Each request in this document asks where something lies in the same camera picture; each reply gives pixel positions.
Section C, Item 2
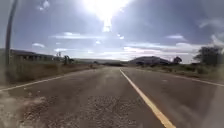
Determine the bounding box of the distant low ridge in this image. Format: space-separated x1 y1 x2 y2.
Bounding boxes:
73 58 130 65

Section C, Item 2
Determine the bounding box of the grey asphalt road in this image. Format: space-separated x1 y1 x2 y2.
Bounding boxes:
0 65 224 128

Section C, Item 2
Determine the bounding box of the dark rounded hill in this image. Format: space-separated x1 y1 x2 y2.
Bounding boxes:
128 55 173 66

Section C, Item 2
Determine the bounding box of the dark bush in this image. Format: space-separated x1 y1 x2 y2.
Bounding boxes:
62 54 75 66

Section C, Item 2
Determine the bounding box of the yellow painted centre line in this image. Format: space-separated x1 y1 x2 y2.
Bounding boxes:
118 68 177 128

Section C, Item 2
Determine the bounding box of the dry grass verge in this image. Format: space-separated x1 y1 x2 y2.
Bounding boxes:
133 63 224 81
0 61 104 86

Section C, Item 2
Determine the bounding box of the white painted edge line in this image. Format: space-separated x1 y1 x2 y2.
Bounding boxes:
0 69 93 93
139 68 224 88

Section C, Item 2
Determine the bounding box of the low building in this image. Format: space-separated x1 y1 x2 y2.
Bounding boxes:
0 48 56 63

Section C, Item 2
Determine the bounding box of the large dark tree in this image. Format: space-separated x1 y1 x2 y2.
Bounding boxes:
193 45 224 67

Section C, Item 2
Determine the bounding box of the dark pole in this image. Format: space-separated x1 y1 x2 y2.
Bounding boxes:
4 0 19 66

